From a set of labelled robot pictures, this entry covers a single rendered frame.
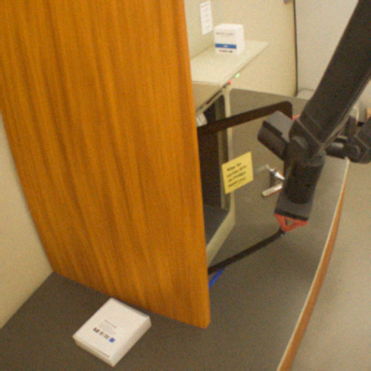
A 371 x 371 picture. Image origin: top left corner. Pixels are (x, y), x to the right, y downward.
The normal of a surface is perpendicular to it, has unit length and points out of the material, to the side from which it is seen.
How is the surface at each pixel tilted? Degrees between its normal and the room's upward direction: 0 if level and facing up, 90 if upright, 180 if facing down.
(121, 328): 0
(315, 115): 90
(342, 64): 101
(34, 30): 90
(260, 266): 0
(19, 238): 90
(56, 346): 0
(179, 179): 90
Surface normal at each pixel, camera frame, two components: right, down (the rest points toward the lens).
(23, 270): 0.89, 0.18
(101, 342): -0.08, -0.83
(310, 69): -0.44, 0.53
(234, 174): 0.50, 0.45
